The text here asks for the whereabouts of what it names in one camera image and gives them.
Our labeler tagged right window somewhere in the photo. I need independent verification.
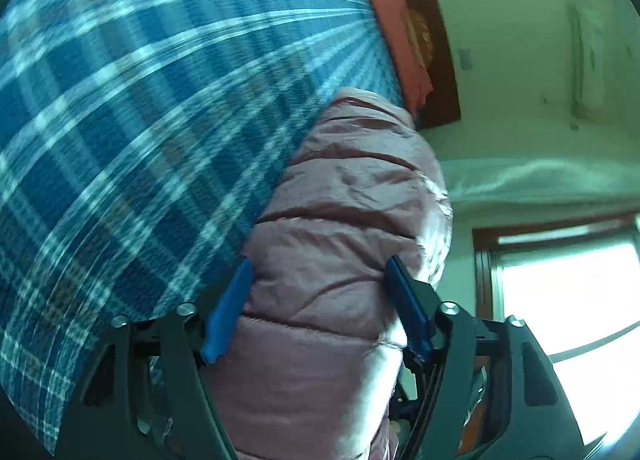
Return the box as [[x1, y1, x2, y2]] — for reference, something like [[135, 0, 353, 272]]
[[472, 211, 639, 452]]

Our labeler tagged pink quilted down jacket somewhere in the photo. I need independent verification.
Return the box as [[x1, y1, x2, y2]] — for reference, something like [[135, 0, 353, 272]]
[[204, 88, 452, 459]]

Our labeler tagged white wall socket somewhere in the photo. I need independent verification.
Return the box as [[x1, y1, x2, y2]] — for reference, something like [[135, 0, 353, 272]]
[[458, 48, 473, 71]]

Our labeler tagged blue plaid bed sheet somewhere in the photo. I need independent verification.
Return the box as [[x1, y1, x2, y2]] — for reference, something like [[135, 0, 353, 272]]
[[1, 0, 401, 450]]

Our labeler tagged red pillow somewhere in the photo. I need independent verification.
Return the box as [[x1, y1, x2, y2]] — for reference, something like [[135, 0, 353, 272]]
[[369, 0, 434, 116]]

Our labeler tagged small brown embroidered cushion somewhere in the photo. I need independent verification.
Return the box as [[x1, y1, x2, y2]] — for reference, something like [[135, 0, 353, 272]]
[[404, 9, 434, 70]]

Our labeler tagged dark wooden headboard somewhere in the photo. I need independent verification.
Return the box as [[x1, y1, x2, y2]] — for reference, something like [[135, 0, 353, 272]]
[[406, 0, 461, 130]]

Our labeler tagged green curtain right of headboard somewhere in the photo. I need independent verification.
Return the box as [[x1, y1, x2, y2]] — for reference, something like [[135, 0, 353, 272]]
[[440, 158, 639, 206]]

